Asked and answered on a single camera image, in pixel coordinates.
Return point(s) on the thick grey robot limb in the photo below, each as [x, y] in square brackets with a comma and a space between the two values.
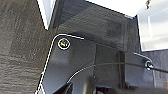
[89, 86]

